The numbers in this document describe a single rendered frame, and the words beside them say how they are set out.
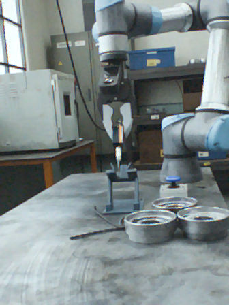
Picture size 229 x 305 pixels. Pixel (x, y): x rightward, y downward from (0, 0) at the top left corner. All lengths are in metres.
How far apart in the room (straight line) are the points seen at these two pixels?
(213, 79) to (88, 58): 3.56
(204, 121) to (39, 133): 2.03
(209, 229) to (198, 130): 0.53
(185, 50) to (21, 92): 2.40
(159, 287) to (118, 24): 0.64
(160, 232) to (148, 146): 3.59
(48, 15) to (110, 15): 4.26
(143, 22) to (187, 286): 0.70
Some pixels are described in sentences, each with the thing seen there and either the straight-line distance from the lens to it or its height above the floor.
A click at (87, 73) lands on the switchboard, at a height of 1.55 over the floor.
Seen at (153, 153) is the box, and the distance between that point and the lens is 4.31.
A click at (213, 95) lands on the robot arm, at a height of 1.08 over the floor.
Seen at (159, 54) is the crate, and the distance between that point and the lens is 4.34.
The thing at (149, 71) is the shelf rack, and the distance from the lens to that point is 4.22.
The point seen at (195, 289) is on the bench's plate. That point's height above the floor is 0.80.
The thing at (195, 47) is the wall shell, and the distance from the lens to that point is 4.85.
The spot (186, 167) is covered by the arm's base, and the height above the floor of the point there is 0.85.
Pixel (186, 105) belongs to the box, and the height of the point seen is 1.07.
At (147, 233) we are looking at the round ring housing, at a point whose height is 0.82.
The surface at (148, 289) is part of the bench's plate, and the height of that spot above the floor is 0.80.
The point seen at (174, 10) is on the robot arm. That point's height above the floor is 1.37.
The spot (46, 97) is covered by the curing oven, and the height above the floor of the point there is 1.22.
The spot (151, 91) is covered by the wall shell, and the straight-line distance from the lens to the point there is 4.81.
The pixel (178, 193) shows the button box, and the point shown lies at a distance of 0.99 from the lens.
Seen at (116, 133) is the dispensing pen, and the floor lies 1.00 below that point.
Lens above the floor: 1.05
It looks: 9 degrees down
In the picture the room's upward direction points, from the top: 4 degrees counter-clockwise
